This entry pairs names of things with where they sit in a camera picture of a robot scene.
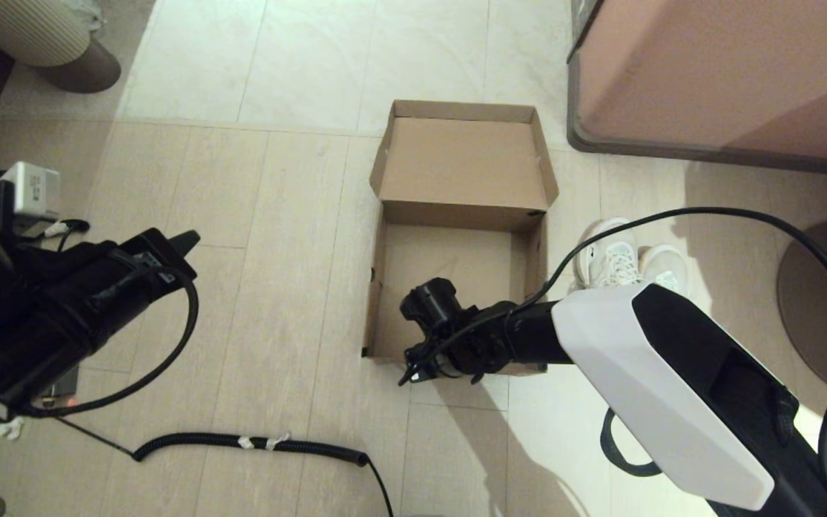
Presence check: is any black corrugated hose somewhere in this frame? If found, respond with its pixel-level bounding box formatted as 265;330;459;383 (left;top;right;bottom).
44;219;91;252

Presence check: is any brown cardboard shoe box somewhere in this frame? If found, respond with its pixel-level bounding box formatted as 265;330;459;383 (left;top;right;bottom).
361;99;559;376

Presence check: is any pink cabinet with dark plinth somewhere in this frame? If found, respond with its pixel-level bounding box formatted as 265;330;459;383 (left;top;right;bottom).
566;0;827;179

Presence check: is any black coiled floor cable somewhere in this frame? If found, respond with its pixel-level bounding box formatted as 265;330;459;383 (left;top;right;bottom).
47;411;394;517

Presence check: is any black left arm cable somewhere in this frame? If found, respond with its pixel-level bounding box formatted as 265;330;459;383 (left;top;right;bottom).
22;275;200;419

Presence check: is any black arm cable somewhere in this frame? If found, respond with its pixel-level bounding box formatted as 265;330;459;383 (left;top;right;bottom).
22;275;200;419
399;207;827;517

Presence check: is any ribbed beige cylinder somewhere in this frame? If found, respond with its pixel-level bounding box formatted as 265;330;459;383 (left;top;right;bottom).
0;0;102;69

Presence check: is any white crumpled plastic bag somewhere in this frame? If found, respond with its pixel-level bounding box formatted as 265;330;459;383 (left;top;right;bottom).
69;0;107;35

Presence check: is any white lace-up sneaker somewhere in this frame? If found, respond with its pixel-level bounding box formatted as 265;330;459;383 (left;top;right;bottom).
573;218;640;289
637;244;691;297

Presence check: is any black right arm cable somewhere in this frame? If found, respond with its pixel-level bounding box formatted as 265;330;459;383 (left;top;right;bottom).
399;207;827;517

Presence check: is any dark power supply box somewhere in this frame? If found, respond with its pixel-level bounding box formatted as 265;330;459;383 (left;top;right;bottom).
40;366;80;401

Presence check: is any black right arm strap loop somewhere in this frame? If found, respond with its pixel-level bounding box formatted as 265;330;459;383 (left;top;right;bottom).
600;408;662;478

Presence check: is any round brown floor base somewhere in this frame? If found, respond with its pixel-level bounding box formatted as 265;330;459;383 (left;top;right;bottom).
776;219;827;439

